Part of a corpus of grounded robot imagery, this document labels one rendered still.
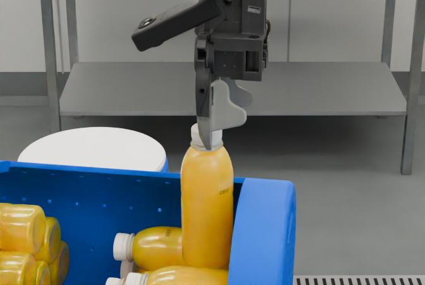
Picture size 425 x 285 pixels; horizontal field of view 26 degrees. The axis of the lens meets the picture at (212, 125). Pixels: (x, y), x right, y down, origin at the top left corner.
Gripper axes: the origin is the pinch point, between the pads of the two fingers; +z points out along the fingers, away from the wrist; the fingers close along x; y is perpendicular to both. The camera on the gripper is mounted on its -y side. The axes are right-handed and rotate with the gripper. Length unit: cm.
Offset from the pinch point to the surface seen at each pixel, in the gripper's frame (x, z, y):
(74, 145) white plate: 50, 28, -34
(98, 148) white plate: 50, 28, -29
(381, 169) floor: 262, 131, 34
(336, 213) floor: 220, 131, 16
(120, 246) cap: 3.4, 20.0, -12.8
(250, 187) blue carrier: 0.5, 7.6, 5.7
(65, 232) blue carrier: 12.9, 24.5, -24.0
